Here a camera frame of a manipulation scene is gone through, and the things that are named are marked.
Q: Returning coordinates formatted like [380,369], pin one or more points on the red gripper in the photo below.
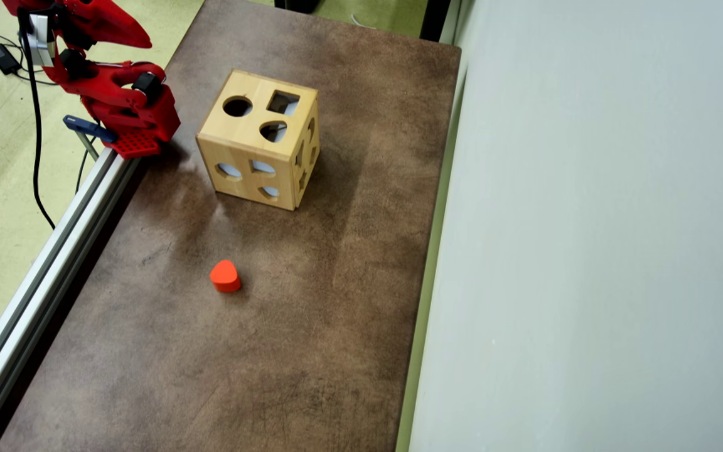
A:
[105,24]

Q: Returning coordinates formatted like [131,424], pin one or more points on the red robot arm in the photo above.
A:
[117,100]

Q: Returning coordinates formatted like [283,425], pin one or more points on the aluminium profile rail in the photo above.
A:
[54,251]

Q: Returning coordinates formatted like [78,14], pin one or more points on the orange heart-shaped block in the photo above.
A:
[224,275]

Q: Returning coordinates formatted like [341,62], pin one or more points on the black power adapter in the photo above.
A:
[2,58]

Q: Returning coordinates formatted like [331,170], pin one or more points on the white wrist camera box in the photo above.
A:
[38,37]

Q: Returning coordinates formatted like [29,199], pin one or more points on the black object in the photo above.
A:
[297,5]

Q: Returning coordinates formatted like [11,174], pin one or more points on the wooden shape sorter box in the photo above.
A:
[255,157]

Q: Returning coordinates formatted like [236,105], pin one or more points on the blue clamp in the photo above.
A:
[88,129]

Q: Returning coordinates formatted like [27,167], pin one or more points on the black vertical post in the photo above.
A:
[435,19]

